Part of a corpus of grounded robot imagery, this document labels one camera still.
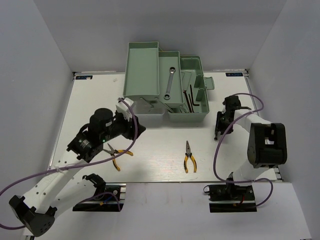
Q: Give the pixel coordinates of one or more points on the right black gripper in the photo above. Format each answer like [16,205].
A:
[219,125]

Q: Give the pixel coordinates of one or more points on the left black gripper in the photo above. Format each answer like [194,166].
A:
[128,123]

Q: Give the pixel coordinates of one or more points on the small silver wrench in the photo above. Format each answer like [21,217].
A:
[216,135]

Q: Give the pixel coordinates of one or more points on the short dark red hex key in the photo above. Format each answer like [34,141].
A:
[192,97]

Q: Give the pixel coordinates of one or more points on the long dark red hex key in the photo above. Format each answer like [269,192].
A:
[187,101]

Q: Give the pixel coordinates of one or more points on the large silver ratchet wrench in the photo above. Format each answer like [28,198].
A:
[167,94]

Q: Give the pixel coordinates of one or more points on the green toolbox with clear lid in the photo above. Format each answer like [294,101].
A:
[146,79]

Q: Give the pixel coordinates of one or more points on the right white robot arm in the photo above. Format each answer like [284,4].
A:
[267,143]

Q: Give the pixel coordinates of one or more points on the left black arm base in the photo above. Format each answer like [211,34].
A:
[106,202]

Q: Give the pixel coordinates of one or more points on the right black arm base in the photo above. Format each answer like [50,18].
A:
[230,198]

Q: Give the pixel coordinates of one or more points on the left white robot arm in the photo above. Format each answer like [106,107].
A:
[38,208]

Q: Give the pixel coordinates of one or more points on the right blue table sticker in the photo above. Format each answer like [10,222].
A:
[234,74]

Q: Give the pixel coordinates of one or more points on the blue table sticker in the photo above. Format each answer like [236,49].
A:
[84,77]
[234,74]

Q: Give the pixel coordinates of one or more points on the left blue table sticker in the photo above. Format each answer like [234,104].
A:
[84,77]

